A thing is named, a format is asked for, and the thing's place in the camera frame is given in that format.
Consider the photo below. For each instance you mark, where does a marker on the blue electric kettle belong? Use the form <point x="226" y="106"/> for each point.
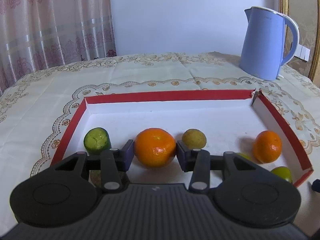
<point x="262" y="53"/>

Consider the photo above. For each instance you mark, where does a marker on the green cucumber chunk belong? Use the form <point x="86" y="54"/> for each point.
<point x="96" y="141"/>

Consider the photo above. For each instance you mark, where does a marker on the gold padded headboard frame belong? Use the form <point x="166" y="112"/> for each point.
<point x="306" y="14"/>

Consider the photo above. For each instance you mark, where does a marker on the dark cucumber chunk notched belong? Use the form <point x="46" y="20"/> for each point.
<point x="95" y="177"/>

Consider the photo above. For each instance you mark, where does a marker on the embroidered cream tablecloth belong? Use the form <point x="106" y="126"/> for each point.
<point x="36" y="110"/>

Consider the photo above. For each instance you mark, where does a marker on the orange tangerine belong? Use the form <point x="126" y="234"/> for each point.
<point x="267" y="147"/>
<point x="155" y="148"/>

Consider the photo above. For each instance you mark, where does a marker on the pink patterned curtain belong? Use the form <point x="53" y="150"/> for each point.
<point x="41" y="34"/>

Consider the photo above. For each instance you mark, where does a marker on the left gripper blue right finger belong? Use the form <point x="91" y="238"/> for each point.
<point x="196" y="161"/>

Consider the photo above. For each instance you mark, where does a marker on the white wall switch panel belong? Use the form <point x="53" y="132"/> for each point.
<point x="302" y="53"/>

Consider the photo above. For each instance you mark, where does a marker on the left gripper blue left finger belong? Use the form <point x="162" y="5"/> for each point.
<point x="112" y="162"/>

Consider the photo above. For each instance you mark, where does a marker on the red shallow cardboard tray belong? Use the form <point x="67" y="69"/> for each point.
<point x="230" y="120"/>

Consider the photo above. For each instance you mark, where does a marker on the green tomato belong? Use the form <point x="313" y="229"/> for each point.
<point x="283" y="172"/>
<point x="246" y="156"/>

